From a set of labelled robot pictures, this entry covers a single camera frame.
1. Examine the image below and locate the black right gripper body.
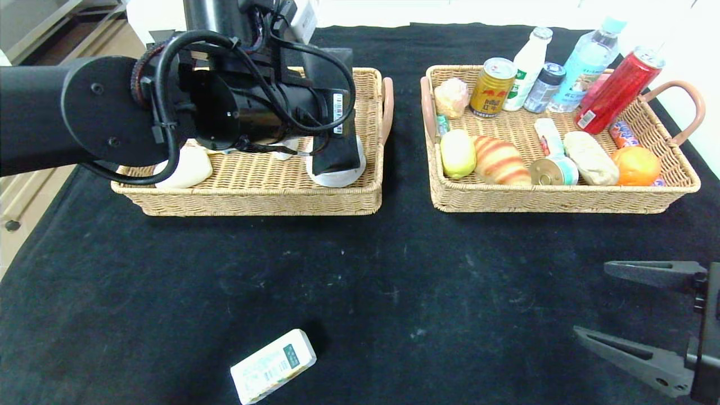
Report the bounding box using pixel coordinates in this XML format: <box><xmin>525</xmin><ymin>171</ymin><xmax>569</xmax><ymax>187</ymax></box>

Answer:
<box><xmin>690</xmin><ymin>261</ymin><xmax>720</xmax><ymax>405</ymax></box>

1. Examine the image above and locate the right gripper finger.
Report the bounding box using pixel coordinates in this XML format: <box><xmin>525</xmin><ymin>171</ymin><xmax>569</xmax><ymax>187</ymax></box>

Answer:
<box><xmin>573</xmin><ymin>325</ymin><xmax>700</xmax><ymax>398</ymax></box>
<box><xmin>604</xmin><ymin>260</ymin><xmax>708</xmax><ymax>293</ymax></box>

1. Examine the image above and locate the striped brown croissant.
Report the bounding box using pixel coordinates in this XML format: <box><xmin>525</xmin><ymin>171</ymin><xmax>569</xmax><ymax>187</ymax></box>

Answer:
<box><xmin>472</xmin><ymin>135</ymin><xmax>533</xmax><ymax>187</ymax></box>

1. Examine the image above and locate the yellow lemon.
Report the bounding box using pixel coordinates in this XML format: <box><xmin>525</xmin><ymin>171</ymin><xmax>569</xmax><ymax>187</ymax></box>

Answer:
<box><xmin>440</xmin><ymin>129</ymin><xmax>478</xmax><ymax>181</ymax></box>

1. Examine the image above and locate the white box with green label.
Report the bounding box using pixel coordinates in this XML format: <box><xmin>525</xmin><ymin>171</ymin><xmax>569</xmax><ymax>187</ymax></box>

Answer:
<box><xmin>229</xmin><ymin>328</ymin><xmax>317</xmax><ymax>405</ymax></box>

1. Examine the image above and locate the orange fruit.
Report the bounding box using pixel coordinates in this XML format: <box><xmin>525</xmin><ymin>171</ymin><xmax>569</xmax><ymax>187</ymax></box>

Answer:
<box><xmin>610</xmin><ymin>146</ymin><xmax>662</xmax><ymax>187</ymax></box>

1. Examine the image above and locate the pale ridged bread loaf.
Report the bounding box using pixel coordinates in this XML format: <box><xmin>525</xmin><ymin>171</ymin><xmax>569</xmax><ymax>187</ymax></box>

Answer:
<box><xmin>562</xmin><ymin>131</ymin><xmax>619</xmax><ymax>187</ymax></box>

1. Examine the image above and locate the orange and blue candy roll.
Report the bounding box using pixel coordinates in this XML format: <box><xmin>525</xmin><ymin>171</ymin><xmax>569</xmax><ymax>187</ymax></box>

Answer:
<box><xmin>607</xmin><ymin>121</ymin><xmax>640</xmax><ymax>150</ymax></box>

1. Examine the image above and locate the silver can with green label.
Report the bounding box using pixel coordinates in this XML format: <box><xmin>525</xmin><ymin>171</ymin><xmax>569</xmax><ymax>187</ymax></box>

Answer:
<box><xmin>529</xmin><ymin>155</ymin><xmax>579</xmax><ymax>187</ymax></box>

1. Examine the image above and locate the green and white snack pack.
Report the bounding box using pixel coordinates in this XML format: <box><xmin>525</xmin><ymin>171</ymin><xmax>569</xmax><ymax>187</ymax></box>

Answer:
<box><xmin>533</xmin><ymin>118</ymin><xmax>565</xmax><ymax>158</ymax></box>

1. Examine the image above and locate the tall red drink can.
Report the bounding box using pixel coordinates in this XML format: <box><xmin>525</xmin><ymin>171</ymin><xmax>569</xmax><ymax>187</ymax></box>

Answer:
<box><xmin>573</xmin><ymin>47</ymin><xmax>665</xmax><ymax>136</ymax></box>

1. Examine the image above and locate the clear water bottle blue cap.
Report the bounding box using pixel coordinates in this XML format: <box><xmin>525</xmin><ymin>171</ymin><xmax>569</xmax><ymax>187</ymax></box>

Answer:
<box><xmin>548</xmin><ymin>17</ymin><xmax>627</xmax><ymax>114</ymax></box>

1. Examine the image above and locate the white milk bottle green label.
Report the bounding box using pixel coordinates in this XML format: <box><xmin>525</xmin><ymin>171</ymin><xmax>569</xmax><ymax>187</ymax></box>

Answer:
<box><xmin>502</xmin><ymin>27</ymin><xmax>553</xmax><ymax>112</ymax></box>

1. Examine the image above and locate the gold energy drink can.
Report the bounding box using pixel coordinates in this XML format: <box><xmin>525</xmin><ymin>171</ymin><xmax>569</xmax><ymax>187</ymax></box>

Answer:
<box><xmin>470</xmin><ymin>57</ymin><xmax>517</xmax><ymax>119</ymax></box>

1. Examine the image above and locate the pink and yellow cupcake toy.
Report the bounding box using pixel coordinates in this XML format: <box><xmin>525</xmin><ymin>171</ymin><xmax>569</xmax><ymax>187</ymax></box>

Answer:
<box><xmin>434</xmin><ymin>78</ymin><xmax>470</xmax><ymax>120</ymax></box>

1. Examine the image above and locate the white furniture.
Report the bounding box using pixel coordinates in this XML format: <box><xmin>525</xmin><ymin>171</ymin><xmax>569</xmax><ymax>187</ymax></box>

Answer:
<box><xmin>128</xmin><ymin>0</ymin><xmax>720</xmax><ymax>57</ymax></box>

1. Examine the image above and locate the white round container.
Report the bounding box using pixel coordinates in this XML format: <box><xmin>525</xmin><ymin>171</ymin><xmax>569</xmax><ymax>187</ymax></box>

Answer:
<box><xmin>305</xmin><ymin>135</ymin><xmax>367</xmax><ymax>188</ymax></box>

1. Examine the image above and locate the cream heart-shaped box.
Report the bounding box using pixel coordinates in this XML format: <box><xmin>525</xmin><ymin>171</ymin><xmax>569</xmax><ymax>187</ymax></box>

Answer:
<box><xmin>153</xmin><ymin>145</ymin><xmax>214</xmax><ymax>190</ymax></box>

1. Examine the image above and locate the wooden wheeled rack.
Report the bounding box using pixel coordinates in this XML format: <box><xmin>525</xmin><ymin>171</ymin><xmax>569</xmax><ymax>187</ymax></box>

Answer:
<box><xmin>0</xmin><ymin>169</ymin><xmax>74</xmax><ymax>265</ymax></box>

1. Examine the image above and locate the wicker basket with brown handles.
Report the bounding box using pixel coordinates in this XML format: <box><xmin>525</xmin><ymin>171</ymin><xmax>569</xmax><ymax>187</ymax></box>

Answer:
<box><xmin>111</xmin><ymin>66</ymin><xmax>394</xmax><ymax>217</ymax></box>
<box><xmin>420</xmin><ymin>65</ymin><xmax>706</xmax><ymax>214</ymax></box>

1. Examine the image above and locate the black left camera bracket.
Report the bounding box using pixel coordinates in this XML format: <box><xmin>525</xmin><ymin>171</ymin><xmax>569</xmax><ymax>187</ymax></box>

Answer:
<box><xmin>304</xmin><ymin>48</ymin><xmax>354</xmax><ymax>91</ymax></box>

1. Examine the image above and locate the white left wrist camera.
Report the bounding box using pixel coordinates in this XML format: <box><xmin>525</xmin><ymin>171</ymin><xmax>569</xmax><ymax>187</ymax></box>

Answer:
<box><xmin>289</xmin><ymin>0</ymin><xmax>319</xmax><ymax>44</ymax></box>

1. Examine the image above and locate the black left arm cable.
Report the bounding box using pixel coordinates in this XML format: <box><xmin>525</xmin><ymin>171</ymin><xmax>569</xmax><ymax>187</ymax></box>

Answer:
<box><xmin>82</xmin><ymin>0</ymin><xmax>358</xmax><ymax>187</ymax></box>

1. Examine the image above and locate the grey metal shelf frame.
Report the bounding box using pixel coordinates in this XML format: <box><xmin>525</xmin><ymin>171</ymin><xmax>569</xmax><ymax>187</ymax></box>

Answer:
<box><xmin>0</xmin><ymin>0</ymin><xmax>129</xmax><ymax>65</ymax></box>

